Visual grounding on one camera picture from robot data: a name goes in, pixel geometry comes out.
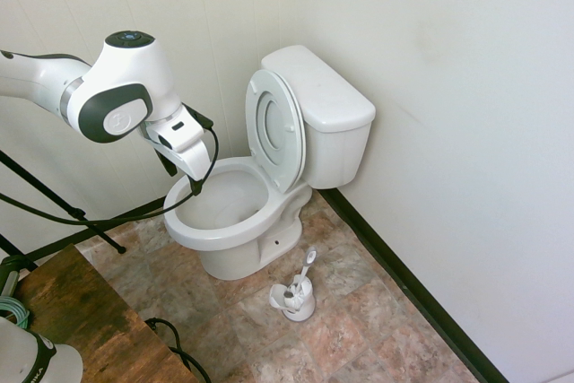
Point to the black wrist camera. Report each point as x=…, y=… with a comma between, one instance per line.
x=202, y=119

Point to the black baseboard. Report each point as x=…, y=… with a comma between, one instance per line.
x=403, y=275
x=121, y=217

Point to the white toilet tank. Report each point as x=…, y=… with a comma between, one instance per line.
x=334, y=156

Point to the white toilet seat cover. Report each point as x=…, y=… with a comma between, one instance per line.
x=273, y=123

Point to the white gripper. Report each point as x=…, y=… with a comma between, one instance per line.
x=186, y=141

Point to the white toilet tank lid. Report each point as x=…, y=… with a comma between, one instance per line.
x=323, y=87

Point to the white toilet bowl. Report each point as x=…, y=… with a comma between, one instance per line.
x=233, y=244

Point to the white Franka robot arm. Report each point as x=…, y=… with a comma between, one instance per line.
x=121, y=82

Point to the black camera tripod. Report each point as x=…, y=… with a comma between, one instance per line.
x=54, y=197

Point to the dark wooden table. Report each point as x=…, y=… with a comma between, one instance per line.
x=76, y=307

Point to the grey table clamp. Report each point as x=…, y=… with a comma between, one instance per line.
x=9, y=277

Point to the white toilet brush holder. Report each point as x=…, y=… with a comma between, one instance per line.
x=302, y=307

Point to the white grey toilet brush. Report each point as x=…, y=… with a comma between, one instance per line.
x=305, y=268

